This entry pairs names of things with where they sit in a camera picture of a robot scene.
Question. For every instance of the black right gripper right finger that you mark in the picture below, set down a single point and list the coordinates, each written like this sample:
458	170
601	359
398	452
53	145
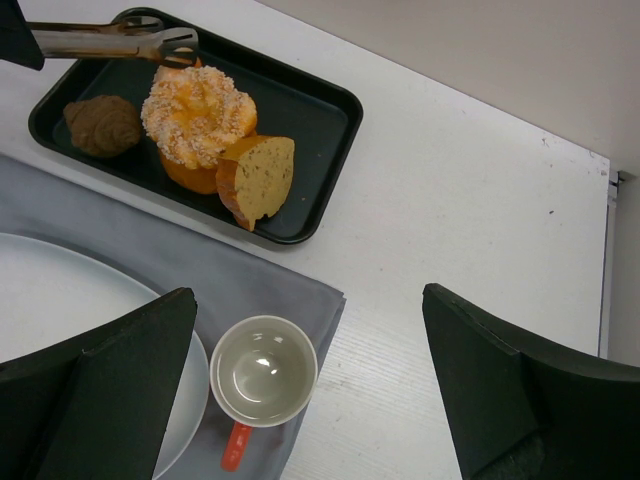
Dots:
520	406

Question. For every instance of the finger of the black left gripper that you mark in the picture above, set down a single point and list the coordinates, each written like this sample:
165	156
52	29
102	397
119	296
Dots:
17	43

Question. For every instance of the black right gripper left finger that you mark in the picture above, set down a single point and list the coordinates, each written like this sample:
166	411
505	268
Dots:
96	406

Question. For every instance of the metal tongs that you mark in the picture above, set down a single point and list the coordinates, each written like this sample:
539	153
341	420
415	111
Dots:
139	37

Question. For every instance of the sesame twisted bread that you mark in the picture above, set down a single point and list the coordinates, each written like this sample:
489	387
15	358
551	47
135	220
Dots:
195	113

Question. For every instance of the sliced brown bread loaf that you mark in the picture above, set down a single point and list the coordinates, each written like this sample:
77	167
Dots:
254	177

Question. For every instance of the brown chocolate croissant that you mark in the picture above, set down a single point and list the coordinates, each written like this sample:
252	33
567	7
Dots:
104	126

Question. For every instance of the white oval plate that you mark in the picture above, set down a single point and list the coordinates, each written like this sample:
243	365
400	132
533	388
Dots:
50	293

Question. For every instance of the orange cup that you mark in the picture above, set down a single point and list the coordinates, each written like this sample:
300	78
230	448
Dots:
263	372

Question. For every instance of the grey cloth placemat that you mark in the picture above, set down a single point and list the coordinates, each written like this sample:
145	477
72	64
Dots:
229	284

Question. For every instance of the smooth orange round bun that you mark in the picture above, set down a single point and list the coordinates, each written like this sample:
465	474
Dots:
187	175

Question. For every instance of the aluminium frame rail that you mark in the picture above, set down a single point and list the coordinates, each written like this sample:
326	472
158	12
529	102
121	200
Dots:
619	319

